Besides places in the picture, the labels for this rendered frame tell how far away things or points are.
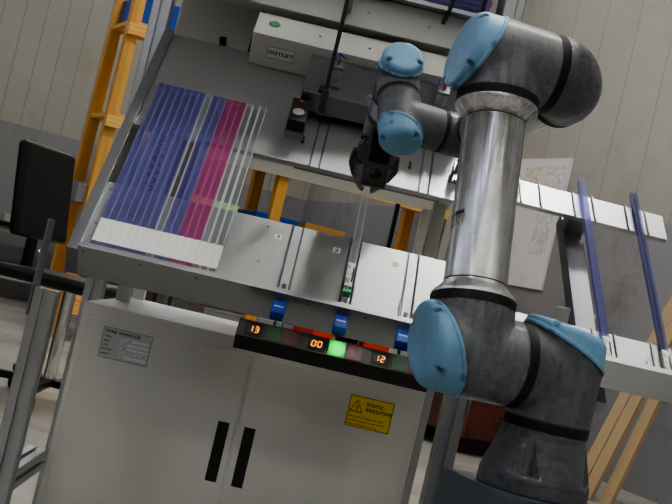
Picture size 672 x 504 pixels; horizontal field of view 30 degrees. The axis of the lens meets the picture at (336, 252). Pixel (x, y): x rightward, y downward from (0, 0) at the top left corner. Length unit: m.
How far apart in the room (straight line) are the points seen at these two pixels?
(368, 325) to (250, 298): 0.21
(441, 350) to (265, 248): 0.74
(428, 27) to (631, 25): 6.10
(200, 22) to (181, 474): 1.02
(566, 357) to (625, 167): 6.69
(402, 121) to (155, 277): 0.51
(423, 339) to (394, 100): 0.61
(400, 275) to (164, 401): 0.56
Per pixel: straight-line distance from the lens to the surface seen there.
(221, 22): 2.88
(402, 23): 2.72
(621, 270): 8.08
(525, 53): 1.76
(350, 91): 2.58
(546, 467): 1.67
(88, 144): 9.11
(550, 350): 1.67
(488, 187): 1.69
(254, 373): 2.50
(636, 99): 8.46
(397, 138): 2.10
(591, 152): 8.71
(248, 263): 2.23
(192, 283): 2.19
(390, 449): 2.52
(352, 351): 2.14
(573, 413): 1.68
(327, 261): 2.27
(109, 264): 2.21
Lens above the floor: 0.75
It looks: 2 degrees up
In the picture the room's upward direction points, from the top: 13 degrees clockwise
